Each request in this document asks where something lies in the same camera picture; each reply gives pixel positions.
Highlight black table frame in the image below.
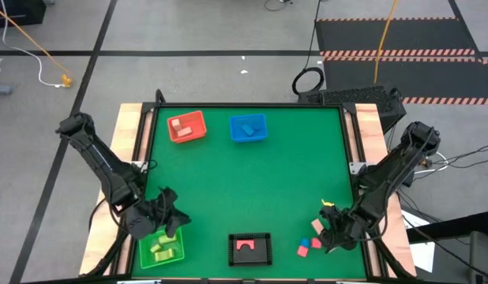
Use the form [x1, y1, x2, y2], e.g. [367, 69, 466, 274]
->
[130, 101, 374, 282]

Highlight black striped floor mat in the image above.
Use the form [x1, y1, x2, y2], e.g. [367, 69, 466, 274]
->
[314, 17, 488, 106]

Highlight white paper sheet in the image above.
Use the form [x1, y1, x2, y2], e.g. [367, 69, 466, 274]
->
[401, 211, 437, 273]

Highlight blue slotted plastic basket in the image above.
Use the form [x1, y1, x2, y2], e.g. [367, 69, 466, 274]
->
[229, 114, 268, 144]

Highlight black beam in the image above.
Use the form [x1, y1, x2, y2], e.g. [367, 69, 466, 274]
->
[405, 211, 488, 244]

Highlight yellow-green foam cylinder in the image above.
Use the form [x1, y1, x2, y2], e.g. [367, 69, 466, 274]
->
[154, 248, 176, 262]

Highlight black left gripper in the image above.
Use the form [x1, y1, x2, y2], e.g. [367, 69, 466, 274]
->
[148, 187, 193, 240]

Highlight green slotted plastic basket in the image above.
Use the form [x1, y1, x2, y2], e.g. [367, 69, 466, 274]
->
[138, 226, 186, 270]

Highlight green table mat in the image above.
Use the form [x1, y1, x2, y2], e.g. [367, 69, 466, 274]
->
[132, 106, 366, 279]

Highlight black hanging cable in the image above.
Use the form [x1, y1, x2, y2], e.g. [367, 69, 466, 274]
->
[291, 0, 326, 96]

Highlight yellow hanging cable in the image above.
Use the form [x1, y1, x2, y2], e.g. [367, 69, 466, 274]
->
[372, 0, 399, 84]

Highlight black cabinet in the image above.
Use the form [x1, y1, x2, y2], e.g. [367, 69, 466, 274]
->
[0, 0, 47, 29]

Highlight yellow extension cable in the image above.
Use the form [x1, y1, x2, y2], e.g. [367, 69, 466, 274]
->
[0, 2, 74, 88]

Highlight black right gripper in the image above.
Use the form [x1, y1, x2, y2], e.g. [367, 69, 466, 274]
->
[318, 204, 362, 255]

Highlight red slotted plastic basket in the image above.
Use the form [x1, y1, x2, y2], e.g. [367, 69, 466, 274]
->
[167, 110, 208, 144]

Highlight black slotted plastic basket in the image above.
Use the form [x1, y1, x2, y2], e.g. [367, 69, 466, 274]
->
[227, 232, 273, 267]

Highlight white floor cable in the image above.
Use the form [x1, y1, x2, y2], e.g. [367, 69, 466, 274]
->
[0, 0, 66, 88]

